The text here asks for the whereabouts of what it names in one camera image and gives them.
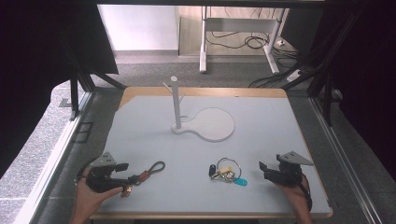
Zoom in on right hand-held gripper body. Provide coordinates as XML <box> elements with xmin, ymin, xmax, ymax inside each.
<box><xmin>264</xmin><ymin>150</ymin><xmax>315</xmax><ymax>189</ymax></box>

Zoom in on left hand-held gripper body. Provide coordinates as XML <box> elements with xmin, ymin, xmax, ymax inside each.
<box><xmin>85</xmin><ymin>151</ymin><xmax>130</xmax><ymax>194</ymax></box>

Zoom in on brown strap keychain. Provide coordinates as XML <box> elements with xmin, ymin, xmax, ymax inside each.
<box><xmin>120</xmin><ymin>161</ymin><xmax>166</xmax><ymax>199</ymax></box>

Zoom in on person's right hand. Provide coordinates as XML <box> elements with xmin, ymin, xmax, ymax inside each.
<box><xmin>274</xmin><ymin>175</ymin><xmax>313</xmax><ymax>217</ymax></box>

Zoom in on person's left hand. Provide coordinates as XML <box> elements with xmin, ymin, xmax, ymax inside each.
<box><xmin>74</xmin><ymin>167</ymin><xmax>124</xmax><ymax>218</ymax></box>

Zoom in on grey table mat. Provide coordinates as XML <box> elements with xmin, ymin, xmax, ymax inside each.
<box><xmin>98</xmin><ymin>94</ymin><xmax>332</xmax><ymax>217</ymax></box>

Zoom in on white key holder stand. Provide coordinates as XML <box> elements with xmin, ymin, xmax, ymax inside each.
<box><xmin>162</xmin><ymin>76</ymin><xmax>236</xmax><ymax>144</ymax></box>

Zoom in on white power strip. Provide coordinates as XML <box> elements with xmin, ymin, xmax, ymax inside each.
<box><xmin>285</xmin><ymin>69</ymin><xmax>304</xmax><ymax>83</ymax></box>

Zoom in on black curtain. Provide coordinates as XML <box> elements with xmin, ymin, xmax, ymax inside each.
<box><xmin>311</xmin><ymin>0</ymin><xmax>396</xmax><ymax>183</ymax></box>
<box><xmin>0</xmin><ymin>0</ymin><xmax>120</xmax><ymax>180</ymax></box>

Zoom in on white cabinet panel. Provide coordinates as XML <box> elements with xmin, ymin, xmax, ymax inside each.
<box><xmin>96</xmin><ymin>4</ymin><xmax>181</xmax><ymax>52</ymax></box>

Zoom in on black wrist strap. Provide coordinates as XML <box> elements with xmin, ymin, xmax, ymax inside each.
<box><xmin>299</xmin><ymin>173</ymin><xmax>314</xmax><ymax>213</ymax></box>

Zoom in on key bunch with wire ring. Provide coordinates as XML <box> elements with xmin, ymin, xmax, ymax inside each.
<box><xmin>207</xmin><ymin>157</ymin><xmax>249</xmax><ymax>188</ymax></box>

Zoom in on aluminium rail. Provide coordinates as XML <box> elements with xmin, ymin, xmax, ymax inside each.
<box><xmin>11</xmin><ymin>91</ymin><xmax>96</xmax><ymax>224</ymax></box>
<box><xmin>308</xmin><ymin>95</ymin><xmax>385</xmax><ymax>224</ymax></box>

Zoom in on black frame strut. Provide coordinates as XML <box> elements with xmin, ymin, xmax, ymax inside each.
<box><xmin>68</xmin><ymin>66</ymin><xmax>128</xmax><ymax>121</ymax></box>
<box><xmin>281</xmin><ymin>6</ymin><xmax>368</xmax><ymax>127</ymax></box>

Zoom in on black floor cables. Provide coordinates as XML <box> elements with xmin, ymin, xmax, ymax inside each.
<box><xmin>205</xmin><ymin>7</ymin><xmax>301</xmax><ymax>62</ymax></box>

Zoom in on white desk frame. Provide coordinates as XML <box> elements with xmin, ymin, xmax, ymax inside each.
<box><xmin>199</xmin><ymin>5</ymin><xmax>287</xmax><ymax>75</ymax></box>

